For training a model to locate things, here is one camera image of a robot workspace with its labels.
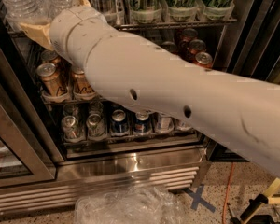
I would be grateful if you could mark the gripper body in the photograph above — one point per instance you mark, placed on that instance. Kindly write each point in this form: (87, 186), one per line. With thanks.
(62, 28)

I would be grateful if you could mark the white padded gripper finger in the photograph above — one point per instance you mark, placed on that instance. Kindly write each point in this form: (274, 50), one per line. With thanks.
(81, 3)

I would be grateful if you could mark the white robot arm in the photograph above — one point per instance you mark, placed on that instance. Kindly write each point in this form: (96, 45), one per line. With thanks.
(240, 113)

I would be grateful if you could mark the stainless steel fridge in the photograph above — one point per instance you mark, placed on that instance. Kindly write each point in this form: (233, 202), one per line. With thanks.
(176, 160)

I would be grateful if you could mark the left glass fridge door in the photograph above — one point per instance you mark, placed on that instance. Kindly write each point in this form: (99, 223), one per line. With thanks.
(22, 158)

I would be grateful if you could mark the glass fridge door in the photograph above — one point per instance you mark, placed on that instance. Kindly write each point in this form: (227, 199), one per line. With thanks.
(249, 47)
(22, 158)

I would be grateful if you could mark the left white cap bottle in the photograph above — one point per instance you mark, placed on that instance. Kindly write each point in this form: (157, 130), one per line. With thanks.
(164, 123)

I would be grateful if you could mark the white cap bottle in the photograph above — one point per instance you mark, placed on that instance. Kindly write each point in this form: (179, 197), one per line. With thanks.
(164, 123)
(181, 125)

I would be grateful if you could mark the right white cap bottle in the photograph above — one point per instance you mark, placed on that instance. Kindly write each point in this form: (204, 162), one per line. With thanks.
(181, 125)

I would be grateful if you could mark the right glass fridge door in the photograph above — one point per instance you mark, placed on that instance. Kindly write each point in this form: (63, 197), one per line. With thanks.
(249, 47)

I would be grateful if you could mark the second row left orange can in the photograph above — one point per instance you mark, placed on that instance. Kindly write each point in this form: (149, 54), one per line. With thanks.
(51, 56)

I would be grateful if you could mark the front left orange can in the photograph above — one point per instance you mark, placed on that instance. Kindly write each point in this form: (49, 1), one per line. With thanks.
(52, 79)

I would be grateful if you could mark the bottom left silver can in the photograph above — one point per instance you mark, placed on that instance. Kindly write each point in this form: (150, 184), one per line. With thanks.
(70, 126)

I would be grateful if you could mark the silver can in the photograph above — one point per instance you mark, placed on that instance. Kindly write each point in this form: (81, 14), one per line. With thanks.
(95, 124)
(70, 126)

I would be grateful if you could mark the second row left cola can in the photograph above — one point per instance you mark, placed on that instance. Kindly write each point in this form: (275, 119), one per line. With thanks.
(170, 46)

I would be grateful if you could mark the second row cola can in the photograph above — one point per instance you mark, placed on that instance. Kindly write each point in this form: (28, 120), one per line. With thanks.
(195, 46)
(170, 46)

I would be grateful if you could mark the back cola can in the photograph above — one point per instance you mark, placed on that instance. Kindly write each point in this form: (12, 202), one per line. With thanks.
(185, 35)

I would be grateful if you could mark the bottom left blue can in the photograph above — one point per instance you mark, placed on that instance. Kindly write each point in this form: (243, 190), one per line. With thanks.
(119, 122)

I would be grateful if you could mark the blue can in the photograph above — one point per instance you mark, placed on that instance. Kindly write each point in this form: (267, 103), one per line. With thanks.
(119, 122)
(141, 123)

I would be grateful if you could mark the second row right cola can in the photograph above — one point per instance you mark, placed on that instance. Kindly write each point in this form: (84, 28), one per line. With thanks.
(195, 46)

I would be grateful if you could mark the bottom right blue can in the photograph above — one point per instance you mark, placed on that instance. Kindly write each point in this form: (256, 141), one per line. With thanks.
(141, 123)

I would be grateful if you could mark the front right cola can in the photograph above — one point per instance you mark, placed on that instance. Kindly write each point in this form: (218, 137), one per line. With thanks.
(203, 59)

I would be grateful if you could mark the clear plastic bin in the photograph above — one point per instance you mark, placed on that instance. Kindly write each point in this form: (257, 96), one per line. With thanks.
(149, 205)

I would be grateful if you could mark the blue tape cross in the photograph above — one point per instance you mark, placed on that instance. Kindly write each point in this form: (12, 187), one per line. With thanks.
(198, 199)

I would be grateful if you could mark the yellow black stand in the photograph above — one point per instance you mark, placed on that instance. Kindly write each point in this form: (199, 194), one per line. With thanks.
(269, 197)

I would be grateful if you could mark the top wire shelf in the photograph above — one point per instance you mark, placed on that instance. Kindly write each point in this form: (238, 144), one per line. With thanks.
(172, 25)

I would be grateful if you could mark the wire shelf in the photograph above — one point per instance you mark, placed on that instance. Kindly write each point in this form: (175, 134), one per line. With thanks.
(172, 25)
(70, 98)

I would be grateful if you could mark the middle wire shelf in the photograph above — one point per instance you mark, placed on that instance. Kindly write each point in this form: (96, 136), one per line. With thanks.
(70, 98)

